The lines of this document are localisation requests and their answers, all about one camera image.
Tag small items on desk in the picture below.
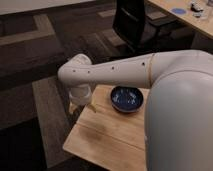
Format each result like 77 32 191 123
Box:
190 1 208 18

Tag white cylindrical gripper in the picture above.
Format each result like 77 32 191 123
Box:
69 84 97 113

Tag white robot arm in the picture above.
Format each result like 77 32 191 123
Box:
58 50 213 171

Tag blue round coaster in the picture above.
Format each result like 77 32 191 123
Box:
171 8 186 15

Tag black office chair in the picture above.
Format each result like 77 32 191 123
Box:
113 0 176 53

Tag wooden desk in background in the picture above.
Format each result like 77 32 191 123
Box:
148 0 213 39

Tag dark blue ceramic bowl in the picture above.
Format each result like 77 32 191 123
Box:
110 86 144 113

